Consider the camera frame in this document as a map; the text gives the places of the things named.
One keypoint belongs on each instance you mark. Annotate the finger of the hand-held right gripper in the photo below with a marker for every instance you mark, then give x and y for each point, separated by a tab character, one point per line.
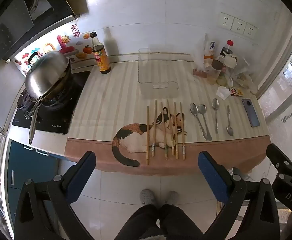
281	162

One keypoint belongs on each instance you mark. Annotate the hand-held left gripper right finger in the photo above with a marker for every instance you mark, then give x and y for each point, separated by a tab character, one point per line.
212	177

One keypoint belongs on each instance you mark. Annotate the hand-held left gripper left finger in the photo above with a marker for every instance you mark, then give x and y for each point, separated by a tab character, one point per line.
82	177

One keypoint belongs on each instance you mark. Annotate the steel spoon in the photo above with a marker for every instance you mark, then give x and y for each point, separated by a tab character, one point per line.
202	109
194	110
215	104
230	130

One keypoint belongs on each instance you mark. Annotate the row of wooden chopsticks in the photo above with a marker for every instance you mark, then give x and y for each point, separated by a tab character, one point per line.
164	130

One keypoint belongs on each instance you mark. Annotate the clear plastic container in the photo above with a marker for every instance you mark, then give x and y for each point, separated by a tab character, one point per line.
158	90

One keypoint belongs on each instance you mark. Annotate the grey slipper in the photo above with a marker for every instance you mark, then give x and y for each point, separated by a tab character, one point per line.
171	197
148	197

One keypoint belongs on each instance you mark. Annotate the blue smartphone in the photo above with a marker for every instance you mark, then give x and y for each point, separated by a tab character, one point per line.
251	112

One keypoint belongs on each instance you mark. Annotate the blue kitchen cabinet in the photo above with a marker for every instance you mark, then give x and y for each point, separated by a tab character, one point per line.
23	165

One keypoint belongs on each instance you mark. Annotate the window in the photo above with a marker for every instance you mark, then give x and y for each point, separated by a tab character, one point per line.
283	87

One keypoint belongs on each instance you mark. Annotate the black gas stove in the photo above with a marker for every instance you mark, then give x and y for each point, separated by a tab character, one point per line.
58	120

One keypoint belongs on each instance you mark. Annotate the black trousers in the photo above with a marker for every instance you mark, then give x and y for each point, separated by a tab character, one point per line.
158	222

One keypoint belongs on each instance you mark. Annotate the red and yellow packet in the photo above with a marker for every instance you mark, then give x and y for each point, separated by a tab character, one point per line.
236	91

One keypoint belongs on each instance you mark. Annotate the crumpled white tissue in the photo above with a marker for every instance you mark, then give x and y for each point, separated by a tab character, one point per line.
223	92

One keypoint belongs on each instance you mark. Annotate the cat print table mat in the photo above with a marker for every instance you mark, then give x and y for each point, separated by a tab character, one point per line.
115	92

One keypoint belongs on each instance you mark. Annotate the steel wok lid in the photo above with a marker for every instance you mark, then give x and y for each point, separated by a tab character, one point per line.
47	75

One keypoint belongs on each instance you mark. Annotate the dark soy sauce bottle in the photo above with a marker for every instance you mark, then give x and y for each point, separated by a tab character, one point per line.
101	60

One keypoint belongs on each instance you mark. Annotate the white and orange plastic bag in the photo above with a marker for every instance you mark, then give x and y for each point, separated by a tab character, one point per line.
208	50

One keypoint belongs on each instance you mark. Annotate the black range hood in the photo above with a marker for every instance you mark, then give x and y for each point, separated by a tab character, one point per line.
18	17

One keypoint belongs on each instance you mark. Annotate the white wall socket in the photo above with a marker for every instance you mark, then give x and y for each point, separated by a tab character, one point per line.
239	26
250	30
225	20

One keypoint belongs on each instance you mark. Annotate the colourful wall stickers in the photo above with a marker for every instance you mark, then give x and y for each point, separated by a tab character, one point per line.
65	42

